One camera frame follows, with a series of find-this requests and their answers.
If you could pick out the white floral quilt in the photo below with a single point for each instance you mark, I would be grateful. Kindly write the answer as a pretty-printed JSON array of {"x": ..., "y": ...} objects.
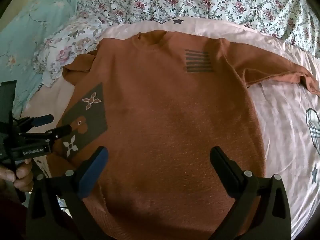
[{"x": 200, "y": 0}]

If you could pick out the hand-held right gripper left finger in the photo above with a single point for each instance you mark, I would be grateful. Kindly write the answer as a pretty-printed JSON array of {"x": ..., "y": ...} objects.
[{"x": 93, "y": 170}]

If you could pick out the orange printed sweatshirt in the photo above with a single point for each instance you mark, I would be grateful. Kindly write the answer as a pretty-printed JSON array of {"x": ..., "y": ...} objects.
[{"x": 170, "y": 120}]

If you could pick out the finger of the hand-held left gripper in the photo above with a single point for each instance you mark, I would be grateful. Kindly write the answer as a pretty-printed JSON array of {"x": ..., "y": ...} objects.
[
  {"x": 62, "y": 130},
  {"x": 42, "y": 120}
]

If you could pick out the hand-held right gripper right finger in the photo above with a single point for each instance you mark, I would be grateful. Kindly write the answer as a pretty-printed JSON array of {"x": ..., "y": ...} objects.
[{"x": 225, "y": 165}]

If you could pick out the pink bed sheet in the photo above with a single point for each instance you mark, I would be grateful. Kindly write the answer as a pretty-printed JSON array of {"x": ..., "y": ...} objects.
[{"x": 280, "y": 120}]

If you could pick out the person's left forearm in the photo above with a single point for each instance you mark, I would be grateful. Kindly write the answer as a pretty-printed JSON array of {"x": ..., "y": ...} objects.
[{"x": 10, "y": 215}]

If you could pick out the teal floral blanket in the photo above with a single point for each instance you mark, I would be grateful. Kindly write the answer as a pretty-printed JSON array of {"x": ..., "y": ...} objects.
[{"x": 25, "y": 35}]

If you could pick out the person's left hand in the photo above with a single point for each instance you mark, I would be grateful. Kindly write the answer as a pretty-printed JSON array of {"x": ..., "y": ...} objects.
[{"x": 22, "y": 177}]

